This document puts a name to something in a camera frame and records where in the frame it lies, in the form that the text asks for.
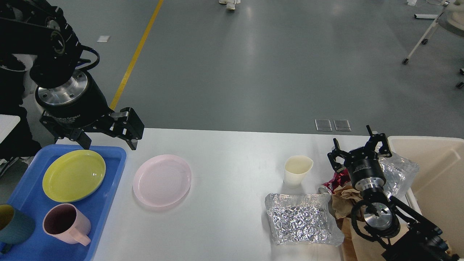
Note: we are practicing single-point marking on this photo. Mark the seated person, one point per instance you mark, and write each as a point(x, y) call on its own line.
point(19, 142)

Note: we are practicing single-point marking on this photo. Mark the floor socket plate right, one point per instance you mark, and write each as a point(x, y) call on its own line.
point(342, 125)

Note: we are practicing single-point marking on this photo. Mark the white side table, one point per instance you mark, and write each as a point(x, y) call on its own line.
point(7, 124)

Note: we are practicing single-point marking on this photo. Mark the floor socket plate left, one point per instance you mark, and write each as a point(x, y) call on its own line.
point(323, 125)

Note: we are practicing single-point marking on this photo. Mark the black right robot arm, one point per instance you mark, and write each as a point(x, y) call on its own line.
point(403, 233)

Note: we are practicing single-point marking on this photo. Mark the cream paper cup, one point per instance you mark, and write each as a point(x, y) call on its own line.
point(296, 169)

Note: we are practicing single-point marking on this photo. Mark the crumpled foil container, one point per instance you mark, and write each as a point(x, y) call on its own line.
point(399, 173)

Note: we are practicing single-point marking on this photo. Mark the person in white trousers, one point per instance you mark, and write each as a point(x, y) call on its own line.
point(230, 4)

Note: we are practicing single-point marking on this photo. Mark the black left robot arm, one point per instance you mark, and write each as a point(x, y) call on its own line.
point(34, 27)

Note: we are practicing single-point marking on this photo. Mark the flat aluminium foil tray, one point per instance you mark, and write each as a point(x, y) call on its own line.
point(296, 219)

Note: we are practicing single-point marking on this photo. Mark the blue plastic tray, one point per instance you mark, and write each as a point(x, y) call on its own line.
point(29, 198)

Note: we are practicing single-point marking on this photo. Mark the white chair right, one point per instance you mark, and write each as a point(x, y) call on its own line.
point(450, 19)

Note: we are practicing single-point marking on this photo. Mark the teal mug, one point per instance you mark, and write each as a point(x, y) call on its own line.
point(15, 227)

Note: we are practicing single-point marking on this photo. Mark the yellow plate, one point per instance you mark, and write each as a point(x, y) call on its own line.
point(74, 176)

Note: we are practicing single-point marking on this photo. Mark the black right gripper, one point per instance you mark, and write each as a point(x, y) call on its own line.
point(364, 169)

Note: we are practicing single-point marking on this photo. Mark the crushed red can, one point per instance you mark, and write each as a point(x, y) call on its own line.
point(338, 179)

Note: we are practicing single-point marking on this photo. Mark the beige plastic bin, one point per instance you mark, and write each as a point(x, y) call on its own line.
point(437, 190)

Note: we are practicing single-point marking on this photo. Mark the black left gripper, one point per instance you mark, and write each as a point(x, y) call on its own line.
point(78, 103)

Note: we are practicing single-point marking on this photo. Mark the floor socket plate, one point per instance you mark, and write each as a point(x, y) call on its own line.
point(342, 125)
point(323, 125)

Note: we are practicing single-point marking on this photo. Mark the pink mug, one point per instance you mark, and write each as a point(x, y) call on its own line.
point(66, 223)

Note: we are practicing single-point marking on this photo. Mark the pink plate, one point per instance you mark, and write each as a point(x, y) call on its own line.
point(162, 181)

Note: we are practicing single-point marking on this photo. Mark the brown paper bag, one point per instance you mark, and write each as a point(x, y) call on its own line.
point(354, 248)

